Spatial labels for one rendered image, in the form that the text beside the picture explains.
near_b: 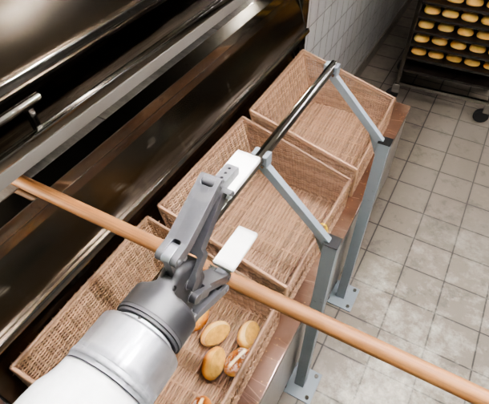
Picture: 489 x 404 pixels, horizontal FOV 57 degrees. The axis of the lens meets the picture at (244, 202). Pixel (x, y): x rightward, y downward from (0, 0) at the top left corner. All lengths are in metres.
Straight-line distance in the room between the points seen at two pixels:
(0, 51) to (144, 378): 0.67
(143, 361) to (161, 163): 1.04
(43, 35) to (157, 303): 0.66
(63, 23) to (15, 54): 0.12
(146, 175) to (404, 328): 1.42
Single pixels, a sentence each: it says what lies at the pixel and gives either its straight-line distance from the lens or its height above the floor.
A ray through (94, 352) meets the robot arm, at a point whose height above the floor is 1.54.
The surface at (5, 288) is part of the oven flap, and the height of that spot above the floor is 1.02.
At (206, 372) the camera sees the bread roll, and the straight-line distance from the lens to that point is 1.37.
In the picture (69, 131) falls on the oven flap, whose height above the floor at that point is 1.40.
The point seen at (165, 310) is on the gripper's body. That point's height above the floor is 1.52.
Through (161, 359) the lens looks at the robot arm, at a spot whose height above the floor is 1.51.
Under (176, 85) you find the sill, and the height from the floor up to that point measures 1.17.
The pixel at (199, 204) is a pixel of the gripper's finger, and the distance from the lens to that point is 0.44.
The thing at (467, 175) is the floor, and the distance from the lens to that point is 3.09.
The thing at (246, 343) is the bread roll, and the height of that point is 0.65.
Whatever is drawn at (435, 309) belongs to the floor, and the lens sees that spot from 2.37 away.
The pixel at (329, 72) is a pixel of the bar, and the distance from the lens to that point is 1.45.
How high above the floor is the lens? 1.90
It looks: 47 degrees down
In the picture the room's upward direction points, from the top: straight up
